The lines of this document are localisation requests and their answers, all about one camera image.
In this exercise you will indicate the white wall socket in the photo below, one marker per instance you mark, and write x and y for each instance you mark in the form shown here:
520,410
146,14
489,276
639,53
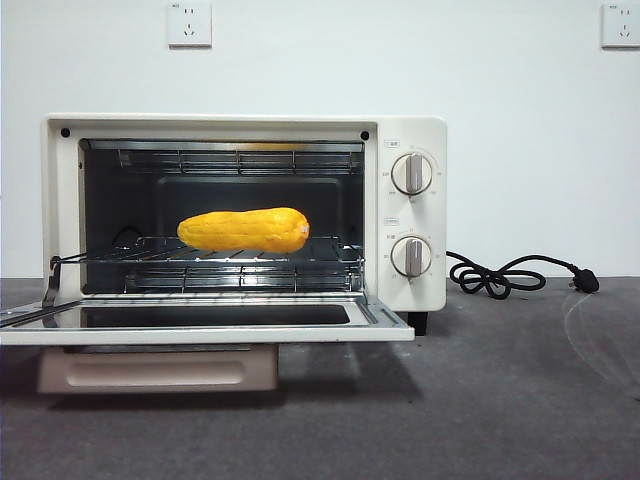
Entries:
190,25
622,25

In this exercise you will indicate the cream oven knob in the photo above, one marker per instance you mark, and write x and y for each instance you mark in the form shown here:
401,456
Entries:
411,257
412,174

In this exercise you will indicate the cream Toshiba toaster oven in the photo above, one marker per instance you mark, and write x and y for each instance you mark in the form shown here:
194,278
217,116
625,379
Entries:
415,215

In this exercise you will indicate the yellow corn cob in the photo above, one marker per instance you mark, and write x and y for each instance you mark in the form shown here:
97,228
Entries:
245,230

